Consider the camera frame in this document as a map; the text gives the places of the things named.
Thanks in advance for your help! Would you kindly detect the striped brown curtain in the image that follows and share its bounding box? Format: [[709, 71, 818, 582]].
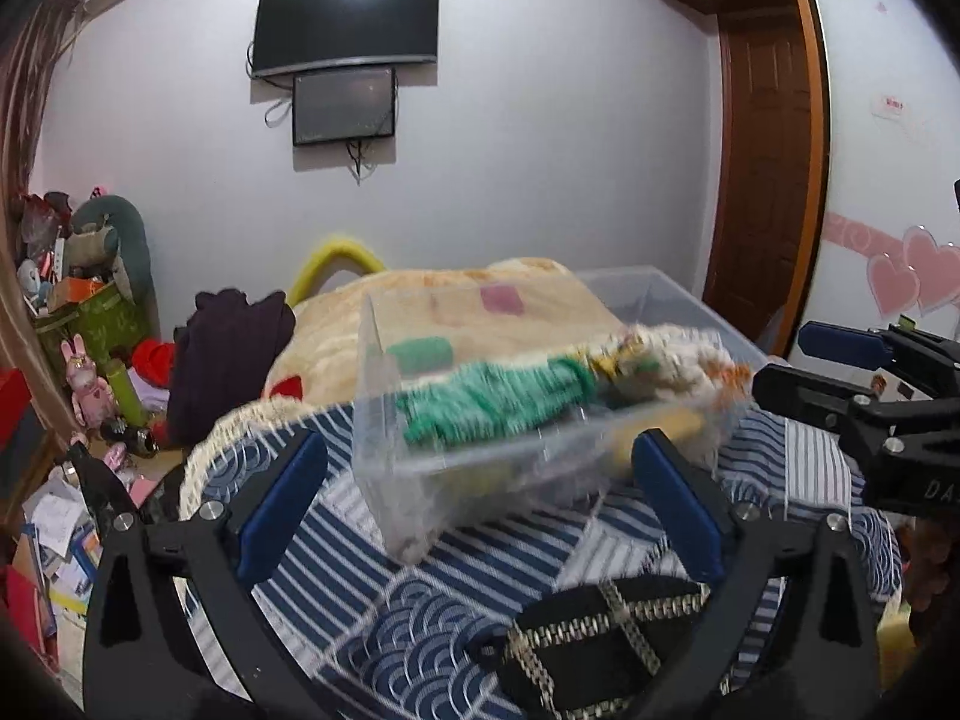
[[2, 0, 83, 445]]

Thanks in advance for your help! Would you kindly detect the grey green plush toy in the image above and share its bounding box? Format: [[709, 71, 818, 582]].
[[65, 195, 160, 333]]

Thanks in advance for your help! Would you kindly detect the blue white patterned quilt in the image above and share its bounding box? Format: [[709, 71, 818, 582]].
[[179, 398, 903, 718]]

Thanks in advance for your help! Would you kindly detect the small wall monitor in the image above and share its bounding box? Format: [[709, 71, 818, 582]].
[[291, 67, 397, 148]]

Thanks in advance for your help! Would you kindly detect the large wall television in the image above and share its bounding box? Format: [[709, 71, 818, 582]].
[[249, 0, 439, 78]]

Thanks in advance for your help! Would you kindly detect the brown wooden door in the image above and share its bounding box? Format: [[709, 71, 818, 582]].
[[703, 0, 830, 358]]

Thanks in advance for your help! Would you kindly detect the right hand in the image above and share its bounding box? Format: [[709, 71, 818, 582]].
[[903, 518, 958, 644]]

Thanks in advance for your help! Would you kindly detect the dark purple clothes pile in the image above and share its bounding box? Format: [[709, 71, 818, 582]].
[[166, 288, 296, 449]]

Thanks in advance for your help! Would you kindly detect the beige plush blanket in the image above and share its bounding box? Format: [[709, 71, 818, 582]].
[[263, 257, 623, 408]]

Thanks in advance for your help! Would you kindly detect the red cloth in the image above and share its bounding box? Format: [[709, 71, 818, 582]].
[[130, 338, 176, 390]]

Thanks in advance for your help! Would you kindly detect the clear plastic storage box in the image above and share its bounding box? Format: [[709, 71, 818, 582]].
[[355, 266, 765, 562]]

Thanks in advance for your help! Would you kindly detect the floral fabric bag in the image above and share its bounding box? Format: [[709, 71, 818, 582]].
[[576, 323, 754, 405]]

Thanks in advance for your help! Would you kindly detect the green cardboard box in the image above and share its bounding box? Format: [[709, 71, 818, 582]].
[[34, 284, 151, 379]]

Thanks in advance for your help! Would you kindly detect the yellow curved pillow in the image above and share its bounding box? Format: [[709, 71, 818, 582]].
[[286, 236, 386, 307]]

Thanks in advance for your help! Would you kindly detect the black bag with chain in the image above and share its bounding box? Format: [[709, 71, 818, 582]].
[[466, 574, 750, 718]]

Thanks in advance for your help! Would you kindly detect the green knitted cloth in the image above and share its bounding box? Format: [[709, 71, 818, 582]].
[[395, 356, 597, 450]]

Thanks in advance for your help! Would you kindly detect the pink rabbit doll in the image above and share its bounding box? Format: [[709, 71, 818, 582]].
[[60, 333, 117, 431]]

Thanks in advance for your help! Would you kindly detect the green bottle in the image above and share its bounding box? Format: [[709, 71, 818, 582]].
[[104, 358, 148, 427]]

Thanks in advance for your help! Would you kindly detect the white wardrobe sliding door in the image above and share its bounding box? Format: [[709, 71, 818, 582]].
[[802, 0, 958, 338]]

